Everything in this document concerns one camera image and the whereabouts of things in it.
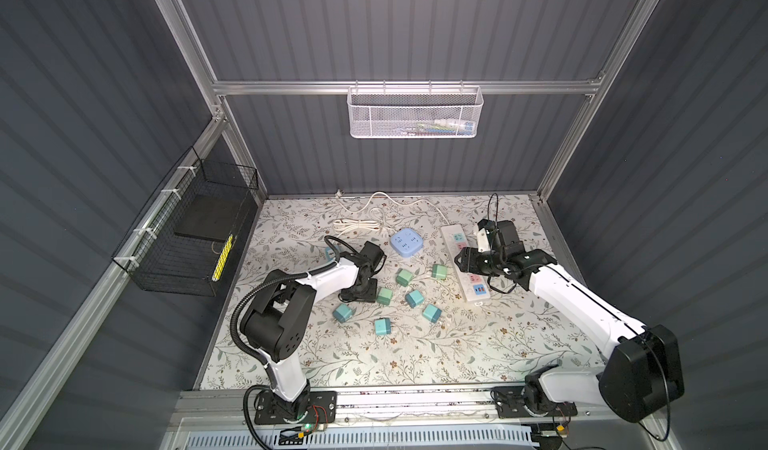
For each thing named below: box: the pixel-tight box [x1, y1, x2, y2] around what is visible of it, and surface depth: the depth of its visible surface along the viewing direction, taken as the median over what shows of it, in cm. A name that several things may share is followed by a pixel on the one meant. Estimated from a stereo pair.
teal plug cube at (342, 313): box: [333, 303, 353, 322], surface depth 90 cm
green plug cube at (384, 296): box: [376, 288, 393, 306], surface depth 93 cm
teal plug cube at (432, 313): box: [422, 304, 442, 323], surface depth 90 cm
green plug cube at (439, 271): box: [432, 264, 447, 281], surface depth 98 cm
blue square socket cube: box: [390, 228, 424, 257], surface depth 106 cm
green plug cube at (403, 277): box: [396, 269, 413, 287], surface depth 98 cm
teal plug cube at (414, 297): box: [405, 290, 424, 308], surface depth 93 cm
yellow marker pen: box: [212, 234, 234, 282], surface depth 71 cm
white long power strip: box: [441, 224, 491, 302], surface depth 96 cm
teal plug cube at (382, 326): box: [374, 318, 391, 335], surface depth 86 cm
